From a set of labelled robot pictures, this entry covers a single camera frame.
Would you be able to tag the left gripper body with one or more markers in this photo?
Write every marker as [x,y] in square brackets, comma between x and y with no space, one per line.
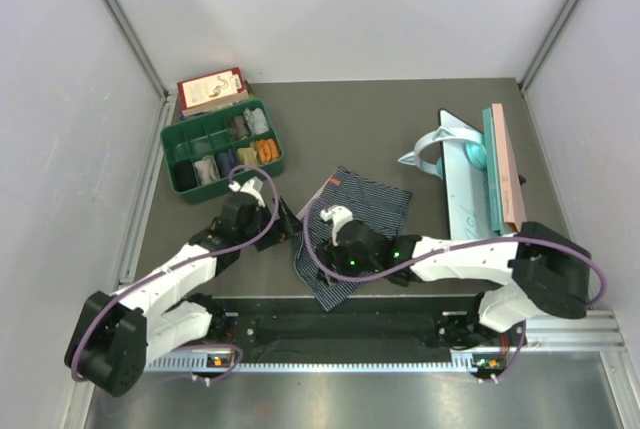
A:
[259,222]

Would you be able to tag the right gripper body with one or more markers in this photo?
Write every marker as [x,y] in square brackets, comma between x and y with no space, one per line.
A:
[346,262]

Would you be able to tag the black underwear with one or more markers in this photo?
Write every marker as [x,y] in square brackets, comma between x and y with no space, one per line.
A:
[184,174]

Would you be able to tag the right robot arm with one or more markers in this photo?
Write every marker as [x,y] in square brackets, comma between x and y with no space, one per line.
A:
[537,271]

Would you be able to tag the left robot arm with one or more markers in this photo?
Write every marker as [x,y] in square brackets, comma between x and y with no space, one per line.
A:
[117,335]

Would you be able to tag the beige rolled sock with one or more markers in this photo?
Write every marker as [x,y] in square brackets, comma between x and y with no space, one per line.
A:
[207,170]

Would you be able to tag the navy rolled sock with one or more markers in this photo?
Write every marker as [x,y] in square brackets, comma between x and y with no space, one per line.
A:
[226,161]

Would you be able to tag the mustard rolled sock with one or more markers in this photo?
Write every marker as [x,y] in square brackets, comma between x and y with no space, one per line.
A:
[248,156]

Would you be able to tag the orange rolled sock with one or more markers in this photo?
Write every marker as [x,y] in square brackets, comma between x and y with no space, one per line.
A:
[268,150]

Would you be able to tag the green compartment tray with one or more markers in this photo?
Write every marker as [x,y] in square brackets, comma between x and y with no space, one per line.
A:
[208,135]

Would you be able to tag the brown rolled sock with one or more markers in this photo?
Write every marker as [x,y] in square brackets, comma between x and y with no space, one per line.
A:
[238,128]

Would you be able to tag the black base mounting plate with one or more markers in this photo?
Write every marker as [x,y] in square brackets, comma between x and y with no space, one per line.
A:
[439,323]

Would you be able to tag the grey rolled sock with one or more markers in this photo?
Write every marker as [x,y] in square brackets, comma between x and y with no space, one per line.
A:
[256,121]

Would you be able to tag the light blue tablet board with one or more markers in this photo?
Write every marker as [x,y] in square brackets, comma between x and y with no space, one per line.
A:
[473,208]

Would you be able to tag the red and cream book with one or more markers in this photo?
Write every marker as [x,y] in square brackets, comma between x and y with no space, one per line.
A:
[212,92]

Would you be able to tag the teal and pink book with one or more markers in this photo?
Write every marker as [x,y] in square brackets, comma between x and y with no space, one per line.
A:
[506,204]

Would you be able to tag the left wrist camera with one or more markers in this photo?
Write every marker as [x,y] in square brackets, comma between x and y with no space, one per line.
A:
[252,187]

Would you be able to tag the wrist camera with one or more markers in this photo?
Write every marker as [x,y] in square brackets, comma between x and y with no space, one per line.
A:
[338,216]
[252,187]

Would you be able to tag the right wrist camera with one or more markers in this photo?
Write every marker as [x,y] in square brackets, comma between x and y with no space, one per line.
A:
[338,216]

